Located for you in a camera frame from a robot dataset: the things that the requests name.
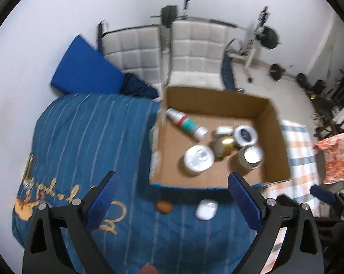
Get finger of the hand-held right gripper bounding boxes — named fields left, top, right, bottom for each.
left=309, top=185, right=336, bottom=204

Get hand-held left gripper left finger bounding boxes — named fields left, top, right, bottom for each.
left=22, top=171, right=122, bottom=274

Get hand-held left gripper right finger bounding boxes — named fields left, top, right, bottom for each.
left=227, top=172, right=324, bottom=274

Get white earbud case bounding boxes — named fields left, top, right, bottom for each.
left=195, top=199, right=219, bottom=221

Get silver lid jar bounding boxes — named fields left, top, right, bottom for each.
left=238, top=145, right=265, bottom=172

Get gold tape roll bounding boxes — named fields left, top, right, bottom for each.
left=213, top=135, right=237, bottom=160

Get small brown ball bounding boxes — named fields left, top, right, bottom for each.
left=156, top=200, right=172, bottom=214

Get white labelled jar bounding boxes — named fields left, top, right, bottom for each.
left=183, top=145, right=214, bottom=175

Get small white cylinder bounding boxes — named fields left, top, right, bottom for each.
left=215, top=126, right=235, bottom=137

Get white dropper bottle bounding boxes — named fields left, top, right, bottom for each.
left=165, top=108, right=209, bottom=142

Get cardboard box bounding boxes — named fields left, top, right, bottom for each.
left=149, top=86, right=292, bottom=190

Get orange floral towel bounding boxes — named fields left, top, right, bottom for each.
left=313, top=133, right=344, bottom=184

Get plaid cloth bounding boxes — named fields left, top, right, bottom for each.
left=258, top=120, right=321, bottom=274

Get blue striped blanket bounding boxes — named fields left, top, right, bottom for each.
left=12, top=93, right=259, bottom=274

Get black exercise equipment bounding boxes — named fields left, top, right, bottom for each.
left=309, top=71, right=344, bottom=112

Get dark blue cloth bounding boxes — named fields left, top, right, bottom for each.
left=119, top=73, right=159, bottom=99

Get small floor barbell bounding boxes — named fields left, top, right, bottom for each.
left=269, top=63, right=308, bottom=83

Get blue pillow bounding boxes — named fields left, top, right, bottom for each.
left=50, top=35, right=125, bottom=95

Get white padded chair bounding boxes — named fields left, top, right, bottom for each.
left=167, top=20, right=229, bottom=90
left=102, top=25, right=162, bottom=87

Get white weight rack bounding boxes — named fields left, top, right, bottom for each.
left=182, top=0, right=269, bottom=69

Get barbell with black plates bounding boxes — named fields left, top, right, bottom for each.
left=151, top=5, right=282, bottom=49

